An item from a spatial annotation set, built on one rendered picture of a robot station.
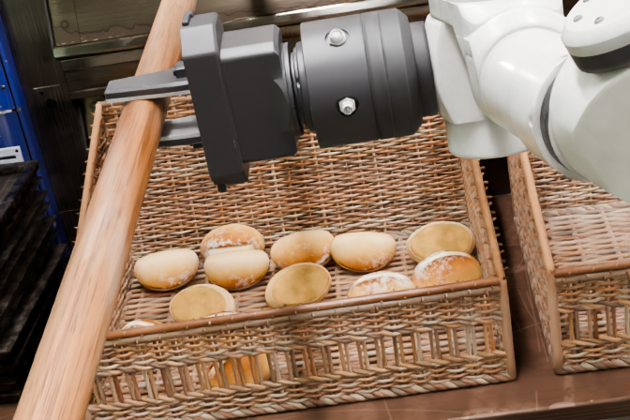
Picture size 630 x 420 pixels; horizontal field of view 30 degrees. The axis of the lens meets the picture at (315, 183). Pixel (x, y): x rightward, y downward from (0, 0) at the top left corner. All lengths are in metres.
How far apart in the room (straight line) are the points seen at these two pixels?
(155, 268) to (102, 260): 1.14
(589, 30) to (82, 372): 0.28
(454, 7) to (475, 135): 0.10
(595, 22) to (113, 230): 0.28
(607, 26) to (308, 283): 1.16
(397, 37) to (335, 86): 0.05
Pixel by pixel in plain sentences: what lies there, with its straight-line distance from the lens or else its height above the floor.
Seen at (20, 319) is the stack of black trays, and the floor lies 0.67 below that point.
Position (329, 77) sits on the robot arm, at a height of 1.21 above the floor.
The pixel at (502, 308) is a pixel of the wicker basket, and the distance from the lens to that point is 1.45.
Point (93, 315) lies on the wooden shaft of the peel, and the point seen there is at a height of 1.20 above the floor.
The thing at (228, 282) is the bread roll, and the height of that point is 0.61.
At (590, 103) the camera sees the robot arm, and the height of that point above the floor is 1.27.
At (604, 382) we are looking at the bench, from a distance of 1.50.
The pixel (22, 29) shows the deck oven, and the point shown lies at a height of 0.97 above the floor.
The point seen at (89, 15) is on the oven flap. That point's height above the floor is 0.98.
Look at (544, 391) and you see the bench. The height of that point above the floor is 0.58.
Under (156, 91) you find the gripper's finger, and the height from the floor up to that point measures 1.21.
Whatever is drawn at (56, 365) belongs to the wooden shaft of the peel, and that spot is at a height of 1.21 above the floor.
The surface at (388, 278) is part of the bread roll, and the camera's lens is 1.62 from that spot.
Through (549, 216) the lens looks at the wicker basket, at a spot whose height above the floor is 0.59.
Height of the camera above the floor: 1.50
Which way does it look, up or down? 27 degrees down
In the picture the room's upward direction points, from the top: 10 degrees counter-clockwise
